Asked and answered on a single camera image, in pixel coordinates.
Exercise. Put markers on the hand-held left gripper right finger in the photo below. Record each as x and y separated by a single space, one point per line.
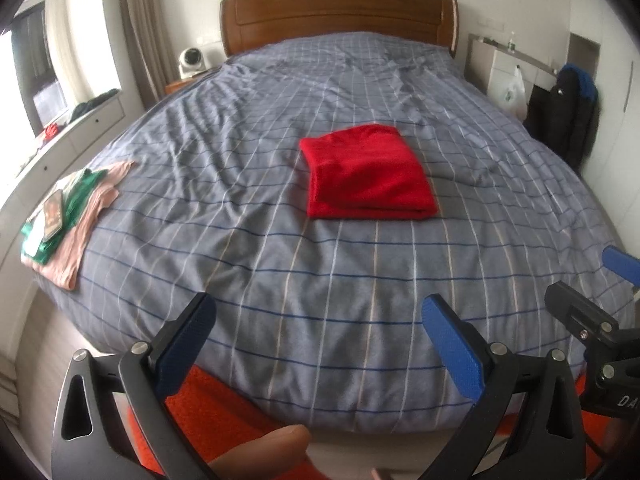
452 350

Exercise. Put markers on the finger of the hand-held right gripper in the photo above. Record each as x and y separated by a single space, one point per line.
575 310
622 265

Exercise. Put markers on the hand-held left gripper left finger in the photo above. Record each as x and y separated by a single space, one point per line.
185 350

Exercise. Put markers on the dark clothes pile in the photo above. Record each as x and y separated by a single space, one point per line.
90 105

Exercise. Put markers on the person's left hand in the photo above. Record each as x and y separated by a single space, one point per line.
265 452

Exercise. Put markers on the orange rug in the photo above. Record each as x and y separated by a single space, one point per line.
215 415

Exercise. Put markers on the bed with grey plaid duvet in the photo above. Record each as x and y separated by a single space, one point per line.
300 285

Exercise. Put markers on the pink shirt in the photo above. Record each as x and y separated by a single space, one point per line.
75 245

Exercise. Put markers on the black and blue jacket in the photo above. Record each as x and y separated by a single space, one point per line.
565 120

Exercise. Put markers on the small white object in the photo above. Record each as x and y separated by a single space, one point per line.
32 245

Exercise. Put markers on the green garment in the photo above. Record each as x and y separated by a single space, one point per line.
80 195

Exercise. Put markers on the smartphone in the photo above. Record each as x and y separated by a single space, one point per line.
52 215

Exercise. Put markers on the white plastic bag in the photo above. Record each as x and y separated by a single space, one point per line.
510 92

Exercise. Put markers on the white dresser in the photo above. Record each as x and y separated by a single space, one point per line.
500 60

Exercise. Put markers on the small bottle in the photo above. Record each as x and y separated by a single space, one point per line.
511 44

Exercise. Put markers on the small red item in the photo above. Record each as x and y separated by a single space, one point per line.
51 131

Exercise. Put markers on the wooden nightstand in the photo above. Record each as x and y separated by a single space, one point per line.
177 86

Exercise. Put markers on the white fan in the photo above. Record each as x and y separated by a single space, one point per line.
192 60

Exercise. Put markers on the beige curtain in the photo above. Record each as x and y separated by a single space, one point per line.
142 35

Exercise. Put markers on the window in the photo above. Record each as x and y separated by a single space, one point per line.
35 60

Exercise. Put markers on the wooden headboard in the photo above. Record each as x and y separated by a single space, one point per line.
340 15

